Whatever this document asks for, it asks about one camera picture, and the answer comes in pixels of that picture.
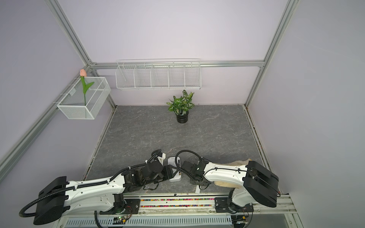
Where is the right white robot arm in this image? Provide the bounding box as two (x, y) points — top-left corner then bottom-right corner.
(175, 150), (281, 208)

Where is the white battery cover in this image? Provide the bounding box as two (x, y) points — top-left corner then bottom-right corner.
(195, 185), (201, 194)

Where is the white alarm device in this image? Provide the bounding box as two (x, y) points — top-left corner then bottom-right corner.
(167, 157), (182, 182)

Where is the beige work glove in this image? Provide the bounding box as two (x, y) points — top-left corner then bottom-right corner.
(208, 159), (252, 188)

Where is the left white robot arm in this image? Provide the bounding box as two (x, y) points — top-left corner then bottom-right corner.
(19, 150), (178, 225)

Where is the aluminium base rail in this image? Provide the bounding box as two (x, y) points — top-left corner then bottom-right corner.
(62, 194), (297, 217)

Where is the potted green plant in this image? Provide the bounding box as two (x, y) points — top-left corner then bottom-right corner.
(166, 90), (195, 124)

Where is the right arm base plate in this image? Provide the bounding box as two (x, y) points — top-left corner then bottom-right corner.
(214, 197), (254, 214)

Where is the long white wire shelf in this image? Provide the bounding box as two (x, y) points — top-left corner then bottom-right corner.
(116, 59), (202, 90)

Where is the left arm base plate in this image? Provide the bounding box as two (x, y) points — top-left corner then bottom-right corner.
(99, 199), (141, 215)

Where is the white cable duct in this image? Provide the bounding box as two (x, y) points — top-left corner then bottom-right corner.
(64, 215), (233, 228)

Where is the white wire basket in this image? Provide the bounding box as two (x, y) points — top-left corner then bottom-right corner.
(57, 77), (111, 120)

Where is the artificial pink tulip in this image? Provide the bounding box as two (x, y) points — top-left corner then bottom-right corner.
(80, 69), (95, 106)

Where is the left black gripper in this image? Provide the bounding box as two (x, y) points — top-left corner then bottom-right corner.
(144, 164), (180, 186)

